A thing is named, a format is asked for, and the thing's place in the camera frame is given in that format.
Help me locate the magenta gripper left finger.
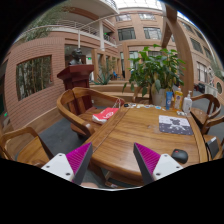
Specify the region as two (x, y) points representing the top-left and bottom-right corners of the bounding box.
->
(42, 143), (93, 185)

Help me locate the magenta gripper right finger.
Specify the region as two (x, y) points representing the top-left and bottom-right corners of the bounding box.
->
(133, 143), (182, 185)

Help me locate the black computer mouse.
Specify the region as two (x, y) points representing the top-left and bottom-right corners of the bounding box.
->
(171, 149), (188, 164)

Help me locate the dark patterned mouse pad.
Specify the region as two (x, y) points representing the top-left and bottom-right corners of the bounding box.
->
(159, 115), (193, 135)

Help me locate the wooden chair near left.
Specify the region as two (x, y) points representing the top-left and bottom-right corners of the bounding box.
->
(0, 127), (53, 168)

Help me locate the wooden chair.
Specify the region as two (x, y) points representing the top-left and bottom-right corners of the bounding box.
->
(200, 115), (224, 161)
(0, 127), (53, 168)
(191, 94), (221, 128)

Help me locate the red and white bag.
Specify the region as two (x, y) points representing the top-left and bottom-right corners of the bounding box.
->
(92, 107), (118, 124)

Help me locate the wooden armchair with red bag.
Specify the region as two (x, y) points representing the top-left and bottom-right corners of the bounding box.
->
(57, 87), (125, 137)

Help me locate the white plant pot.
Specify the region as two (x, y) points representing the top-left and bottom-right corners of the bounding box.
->
(152, 88), (167, 107)

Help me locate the white pump dispenser bottle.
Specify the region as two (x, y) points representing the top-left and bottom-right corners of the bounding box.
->
(182, 91), (192, 113)

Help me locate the yellow bottle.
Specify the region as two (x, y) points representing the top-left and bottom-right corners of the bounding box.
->
(174, 88), (183, 110)

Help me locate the blue tube bottle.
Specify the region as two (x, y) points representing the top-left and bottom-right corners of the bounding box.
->
(166, 91), (173, 110)

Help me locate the wooden chair near right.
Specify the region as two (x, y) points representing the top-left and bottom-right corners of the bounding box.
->
(200, 115), (224, 161)

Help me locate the wooden chair far right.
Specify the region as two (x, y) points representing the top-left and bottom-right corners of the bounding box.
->
(191, 94), (221, 128)

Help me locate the small spiky potted plant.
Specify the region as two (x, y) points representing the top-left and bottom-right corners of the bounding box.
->
(95, 69), (112, 85)

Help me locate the large green potted plant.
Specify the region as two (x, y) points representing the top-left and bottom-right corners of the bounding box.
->
(123, 44), (185, 96)

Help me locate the dark bust statue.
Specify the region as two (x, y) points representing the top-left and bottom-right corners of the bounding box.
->
(69, 48), (82, 65)

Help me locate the wooden support pillar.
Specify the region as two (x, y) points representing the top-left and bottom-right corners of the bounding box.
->
(161, 3), (194, 95)

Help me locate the dark red wooden pedestal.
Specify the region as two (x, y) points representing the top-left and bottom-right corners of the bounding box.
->
(57, 64), (94, 90)

